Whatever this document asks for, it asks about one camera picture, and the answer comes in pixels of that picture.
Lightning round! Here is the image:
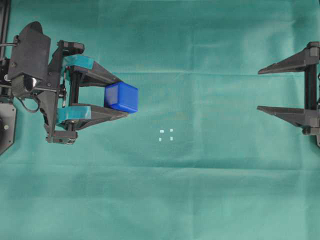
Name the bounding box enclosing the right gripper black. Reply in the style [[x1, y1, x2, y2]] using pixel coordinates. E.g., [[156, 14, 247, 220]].
[[257, 41, 320, 147]]

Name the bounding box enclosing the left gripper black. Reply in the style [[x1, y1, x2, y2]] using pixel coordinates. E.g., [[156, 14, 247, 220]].
[[39, 40, 129, 145]]

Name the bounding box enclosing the blue block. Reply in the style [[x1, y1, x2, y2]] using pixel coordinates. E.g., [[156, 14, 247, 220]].
[[104, 81, 139, 114]]

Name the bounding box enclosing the green table cloth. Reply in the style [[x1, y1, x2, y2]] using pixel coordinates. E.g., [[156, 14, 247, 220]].
[[0, 0, 320, 240]]

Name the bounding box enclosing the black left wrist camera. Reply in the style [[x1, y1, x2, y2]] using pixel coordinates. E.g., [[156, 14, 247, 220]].
[[7, 21, 51, 98]]

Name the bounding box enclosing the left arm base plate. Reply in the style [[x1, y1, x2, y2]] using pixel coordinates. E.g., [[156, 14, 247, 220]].
[[0, 101, 17, 155]]

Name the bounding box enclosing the black frame rail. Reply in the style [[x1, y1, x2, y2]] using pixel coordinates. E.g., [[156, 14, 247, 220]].
[[0, 0, 12, 61]]

